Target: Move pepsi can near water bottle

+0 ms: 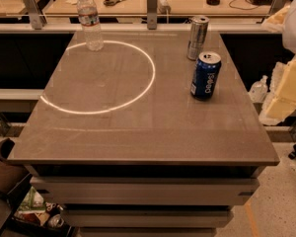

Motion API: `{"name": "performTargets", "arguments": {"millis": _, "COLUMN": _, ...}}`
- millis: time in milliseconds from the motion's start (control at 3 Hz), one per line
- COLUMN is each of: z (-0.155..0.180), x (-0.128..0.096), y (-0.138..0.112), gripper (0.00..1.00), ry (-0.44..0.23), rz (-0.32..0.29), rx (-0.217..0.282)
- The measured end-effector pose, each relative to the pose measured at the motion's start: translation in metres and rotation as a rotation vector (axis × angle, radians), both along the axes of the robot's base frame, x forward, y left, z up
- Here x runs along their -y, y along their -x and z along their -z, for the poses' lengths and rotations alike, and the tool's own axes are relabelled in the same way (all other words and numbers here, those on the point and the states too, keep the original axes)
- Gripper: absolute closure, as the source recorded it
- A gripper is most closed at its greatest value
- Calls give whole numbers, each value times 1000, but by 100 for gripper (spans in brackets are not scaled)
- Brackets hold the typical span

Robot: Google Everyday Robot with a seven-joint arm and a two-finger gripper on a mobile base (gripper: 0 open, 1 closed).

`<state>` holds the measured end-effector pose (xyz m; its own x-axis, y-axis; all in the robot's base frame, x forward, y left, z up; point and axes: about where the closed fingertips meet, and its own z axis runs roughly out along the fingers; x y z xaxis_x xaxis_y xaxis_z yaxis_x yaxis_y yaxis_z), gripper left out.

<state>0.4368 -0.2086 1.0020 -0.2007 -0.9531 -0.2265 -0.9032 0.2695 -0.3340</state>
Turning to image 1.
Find bin with snack packages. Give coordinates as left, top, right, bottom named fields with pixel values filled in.
left=9, top=187, right=75, bottom=237

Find tall silver energy drink can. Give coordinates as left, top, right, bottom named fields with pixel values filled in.
left=186, top=15, right=209, bottom=60

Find brown chair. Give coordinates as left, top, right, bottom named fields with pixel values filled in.
left=0, top=137, right=33, bottom=237

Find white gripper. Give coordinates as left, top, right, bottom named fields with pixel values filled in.
left=261, top=0, right=296, bottom=120

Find clear plastic water bottle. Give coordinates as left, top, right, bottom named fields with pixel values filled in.
left=77, top=0, right=104, bottom=51

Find blue pepsi can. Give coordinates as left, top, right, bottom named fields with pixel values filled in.
left=190, top=51, right=222, bottom=100

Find black handled scissors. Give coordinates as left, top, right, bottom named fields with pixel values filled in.
left=103, top=0, right=126, bottom=7

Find grey drawer cabinet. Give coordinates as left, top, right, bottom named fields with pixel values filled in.
left=27, top=164, right=264, bottom=237

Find grey metal bracket middle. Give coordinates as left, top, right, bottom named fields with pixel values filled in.
left=147, top=0, right=158, bottom=30

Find black cable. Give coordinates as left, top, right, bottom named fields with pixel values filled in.
left=228, top=0, right=260, bottom=11

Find white power strip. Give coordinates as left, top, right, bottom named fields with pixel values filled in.
left=157, top=0, right=171, bottom=14

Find grey metal bracket left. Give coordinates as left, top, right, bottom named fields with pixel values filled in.
left=23, top=0, right=46, bottom=30

